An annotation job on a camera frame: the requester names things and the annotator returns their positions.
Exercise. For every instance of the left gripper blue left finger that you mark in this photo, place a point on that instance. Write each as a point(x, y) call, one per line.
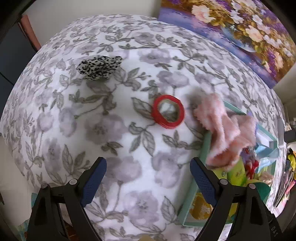
point(91, 179)

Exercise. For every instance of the light blue face mask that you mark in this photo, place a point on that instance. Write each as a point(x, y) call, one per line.
point(266, 155)

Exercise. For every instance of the green tissue pack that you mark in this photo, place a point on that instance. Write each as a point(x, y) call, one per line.
point(236, 176)

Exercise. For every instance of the black white leopard scrunchie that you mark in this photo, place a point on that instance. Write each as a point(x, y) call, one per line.
point(100, 67)

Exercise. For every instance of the red tape roll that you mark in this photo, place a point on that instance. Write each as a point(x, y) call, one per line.
point(168, 111)

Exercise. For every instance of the yellow round tin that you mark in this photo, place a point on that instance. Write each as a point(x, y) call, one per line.
point(200, 209)

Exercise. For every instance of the pink white zigzag sock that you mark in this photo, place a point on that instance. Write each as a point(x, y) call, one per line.
point(230, 134)

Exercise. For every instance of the green yellow sponge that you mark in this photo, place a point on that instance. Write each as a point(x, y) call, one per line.
point(263, 190)

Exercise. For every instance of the white power strip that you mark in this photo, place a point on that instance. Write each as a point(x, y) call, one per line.
point(281, 133)

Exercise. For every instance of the floral painting canvas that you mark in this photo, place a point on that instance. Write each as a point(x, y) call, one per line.
point(251, 30)

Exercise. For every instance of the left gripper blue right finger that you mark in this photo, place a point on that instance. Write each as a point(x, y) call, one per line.
point(205, 179)

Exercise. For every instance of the floral fleece blanket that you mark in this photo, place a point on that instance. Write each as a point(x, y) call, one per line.
point(56, 123)

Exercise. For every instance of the pink lace white sock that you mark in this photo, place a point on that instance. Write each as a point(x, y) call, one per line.
point(266, 178)

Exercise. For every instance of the teal white shallow box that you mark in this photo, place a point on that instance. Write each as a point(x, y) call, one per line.
point(184, 216)

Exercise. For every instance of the yellow plush toy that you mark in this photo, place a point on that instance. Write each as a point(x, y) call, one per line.
point(291, 158)

